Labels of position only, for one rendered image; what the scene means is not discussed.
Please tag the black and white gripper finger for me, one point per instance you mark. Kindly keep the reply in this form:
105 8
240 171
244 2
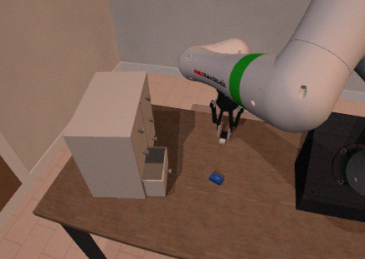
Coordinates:
231 123
214 116

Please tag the beige small chest of drawers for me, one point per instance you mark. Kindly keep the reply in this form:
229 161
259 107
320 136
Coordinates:
99 134

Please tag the tan wooden drawer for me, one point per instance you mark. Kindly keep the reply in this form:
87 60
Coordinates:
141 156
148 118
155 171
138 129
152 137
145 97

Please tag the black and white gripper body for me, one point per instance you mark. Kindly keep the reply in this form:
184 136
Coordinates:
225 100

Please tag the blue rectangular block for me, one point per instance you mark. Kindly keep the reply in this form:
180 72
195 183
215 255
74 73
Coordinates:
216 178

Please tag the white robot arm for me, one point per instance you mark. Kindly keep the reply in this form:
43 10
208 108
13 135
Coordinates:
297 89

